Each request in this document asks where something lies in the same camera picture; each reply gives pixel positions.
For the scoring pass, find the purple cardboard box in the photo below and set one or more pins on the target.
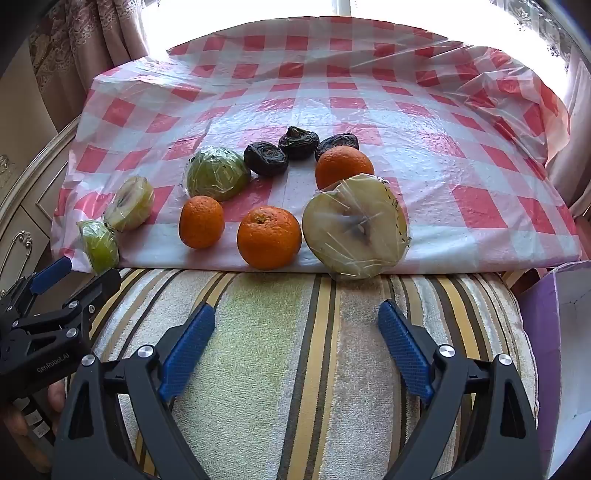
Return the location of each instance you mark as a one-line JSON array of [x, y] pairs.
[[545, 323]]

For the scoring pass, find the small orange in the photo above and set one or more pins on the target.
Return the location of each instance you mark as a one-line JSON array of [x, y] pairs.
[[202, 222]]

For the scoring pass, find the patterned beige curtain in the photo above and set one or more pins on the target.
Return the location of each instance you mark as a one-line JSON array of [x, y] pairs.
[[83, 46]]

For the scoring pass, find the cream carved cabinet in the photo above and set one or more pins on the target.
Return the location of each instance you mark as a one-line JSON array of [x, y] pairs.
[[27, 194]]

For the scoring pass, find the pink brown heavy curtain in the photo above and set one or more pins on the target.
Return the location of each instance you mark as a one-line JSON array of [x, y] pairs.
[[577, 138]]

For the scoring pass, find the striped towel cushion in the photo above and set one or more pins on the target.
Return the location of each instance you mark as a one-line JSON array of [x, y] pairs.
[[286, 369]]

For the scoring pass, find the large orange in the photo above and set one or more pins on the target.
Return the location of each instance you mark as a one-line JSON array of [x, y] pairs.
[[269, 237], [341, 166]]

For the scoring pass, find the person's left hand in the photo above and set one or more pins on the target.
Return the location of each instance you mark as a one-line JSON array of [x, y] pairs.
[[57, 397]]

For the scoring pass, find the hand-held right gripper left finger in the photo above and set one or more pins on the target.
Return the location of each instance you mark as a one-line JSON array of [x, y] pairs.
[[187, 355]]

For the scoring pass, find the small green fruit piece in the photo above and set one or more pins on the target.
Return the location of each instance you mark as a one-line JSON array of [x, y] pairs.
[[99, 247]]

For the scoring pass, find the large apple half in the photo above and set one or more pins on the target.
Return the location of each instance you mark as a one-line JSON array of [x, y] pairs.
[[355, 226]]

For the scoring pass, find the pale green fruit half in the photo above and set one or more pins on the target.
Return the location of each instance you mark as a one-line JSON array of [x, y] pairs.
[[130, 203]]

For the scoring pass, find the red checkered plastic tablecloth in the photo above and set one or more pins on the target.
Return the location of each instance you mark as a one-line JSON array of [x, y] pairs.
[[369, 115]]

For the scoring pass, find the dark wrinkled passion fruit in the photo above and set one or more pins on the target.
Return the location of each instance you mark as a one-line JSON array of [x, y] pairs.
[[265, 159], [337, 142], [299, 143]]

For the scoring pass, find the sheer floral lace curtain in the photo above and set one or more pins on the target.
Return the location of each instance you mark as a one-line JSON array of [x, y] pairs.
[[531, 27]]

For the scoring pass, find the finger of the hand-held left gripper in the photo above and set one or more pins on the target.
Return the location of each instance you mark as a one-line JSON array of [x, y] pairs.
[[51, 274], [99, 288]]

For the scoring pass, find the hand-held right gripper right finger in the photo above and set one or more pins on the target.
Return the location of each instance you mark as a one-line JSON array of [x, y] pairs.
[[406, 355]]

